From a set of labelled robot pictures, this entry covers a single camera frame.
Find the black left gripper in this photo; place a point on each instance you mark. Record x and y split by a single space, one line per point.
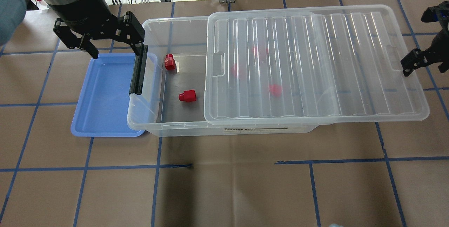
88 13

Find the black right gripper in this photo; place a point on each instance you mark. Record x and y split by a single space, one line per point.
415 59

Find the clear plastic box lid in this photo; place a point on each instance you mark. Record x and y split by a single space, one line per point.
335 64

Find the red block with knob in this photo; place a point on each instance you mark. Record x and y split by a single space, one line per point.
188 96

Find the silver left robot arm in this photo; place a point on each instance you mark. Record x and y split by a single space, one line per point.
12 14

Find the red block near latch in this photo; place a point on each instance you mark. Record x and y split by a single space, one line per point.
169 62

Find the blue plastic tray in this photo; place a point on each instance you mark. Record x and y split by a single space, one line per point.
102 107

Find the clear plastic storage box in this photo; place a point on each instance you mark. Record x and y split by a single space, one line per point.
158 109

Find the red block under lid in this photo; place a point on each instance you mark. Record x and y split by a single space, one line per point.
237 71
260 51
275 90

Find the brown paper table cover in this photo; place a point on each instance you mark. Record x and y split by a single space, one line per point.
350 174

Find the black box latch handle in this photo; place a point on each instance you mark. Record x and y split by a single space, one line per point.
137 81

